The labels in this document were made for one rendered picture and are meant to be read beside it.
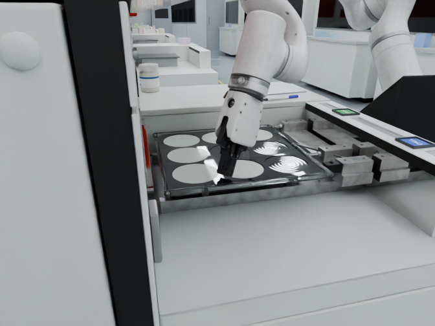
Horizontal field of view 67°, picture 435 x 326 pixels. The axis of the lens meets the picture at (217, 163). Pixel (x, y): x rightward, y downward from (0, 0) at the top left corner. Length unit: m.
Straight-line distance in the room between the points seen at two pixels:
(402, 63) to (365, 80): 4.41
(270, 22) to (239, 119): 0.20
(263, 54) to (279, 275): 0.41
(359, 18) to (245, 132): 0.77
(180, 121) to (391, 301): 0.70
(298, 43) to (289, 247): 0.42
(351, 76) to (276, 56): 4.82
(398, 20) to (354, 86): 4.32
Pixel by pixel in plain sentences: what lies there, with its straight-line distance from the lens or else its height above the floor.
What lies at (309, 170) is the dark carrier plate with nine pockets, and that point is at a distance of 0.76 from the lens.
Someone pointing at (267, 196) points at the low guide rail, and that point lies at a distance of 0.78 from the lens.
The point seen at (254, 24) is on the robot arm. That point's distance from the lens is 0.70.
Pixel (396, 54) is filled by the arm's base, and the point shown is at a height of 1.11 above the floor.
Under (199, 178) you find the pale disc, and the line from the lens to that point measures 0.70.
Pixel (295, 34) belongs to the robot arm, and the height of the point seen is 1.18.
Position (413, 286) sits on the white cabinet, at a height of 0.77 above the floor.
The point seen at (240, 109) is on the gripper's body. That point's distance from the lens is 0.65.
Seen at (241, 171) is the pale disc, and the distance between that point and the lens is 0.73.
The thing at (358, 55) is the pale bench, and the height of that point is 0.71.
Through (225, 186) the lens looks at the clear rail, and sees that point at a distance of 0.67.
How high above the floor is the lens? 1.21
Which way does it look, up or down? 24 degrees down
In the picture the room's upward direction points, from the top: straight up
